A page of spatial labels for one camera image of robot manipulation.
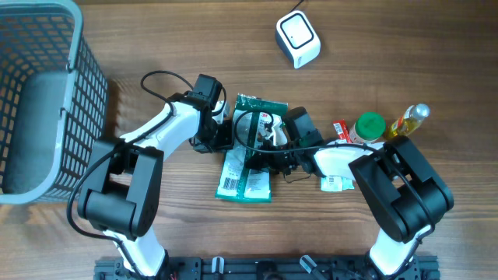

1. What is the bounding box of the white barcode scanner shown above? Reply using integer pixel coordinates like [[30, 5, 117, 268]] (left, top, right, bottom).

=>
[[275, 10, 321, 69]]

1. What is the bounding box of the grey plastic shopping basket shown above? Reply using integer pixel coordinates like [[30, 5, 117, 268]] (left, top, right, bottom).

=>
[[1, 1, 108, 205]]

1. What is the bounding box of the clear teal wipes packet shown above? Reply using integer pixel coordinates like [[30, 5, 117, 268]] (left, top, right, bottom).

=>
[[321, 176, 354, 192]]

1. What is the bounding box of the green lid chicken jar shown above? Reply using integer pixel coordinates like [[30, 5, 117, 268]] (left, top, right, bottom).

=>
[[349, 112, 386, 144]]

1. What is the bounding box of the yellow liquid bottle silver cap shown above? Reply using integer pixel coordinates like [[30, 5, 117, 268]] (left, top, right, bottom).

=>
[[384, 103, 430, 140]]

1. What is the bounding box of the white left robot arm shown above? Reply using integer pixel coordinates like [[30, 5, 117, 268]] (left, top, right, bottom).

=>
[[67, 75, 234, 279]]

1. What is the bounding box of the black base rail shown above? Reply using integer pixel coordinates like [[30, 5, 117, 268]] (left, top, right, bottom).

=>
[[93, 255, 441, 280]]

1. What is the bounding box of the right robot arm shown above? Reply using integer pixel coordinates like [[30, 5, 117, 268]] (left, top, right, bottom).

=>
[[240, 107, 454, 279]]

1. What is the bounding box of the green 3M gloves package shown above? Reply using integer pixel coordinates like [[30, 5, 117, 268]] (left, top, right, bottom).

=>
[[215, 94, 288, 203]]

